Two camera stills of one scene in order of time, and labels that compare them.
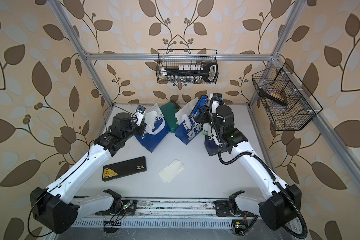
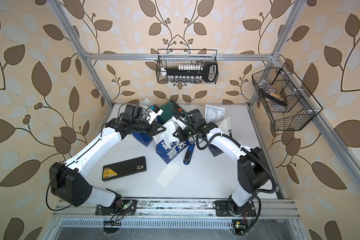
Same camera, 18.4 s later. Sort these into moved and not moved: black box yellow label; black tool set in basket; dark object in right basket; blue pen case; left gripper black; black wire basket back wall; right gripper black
Moved: blue pen case; left gripper black; right gripper black
Not moved: dark object in right basket; black tool set in basket; black wire basket back wall; black box yellow label
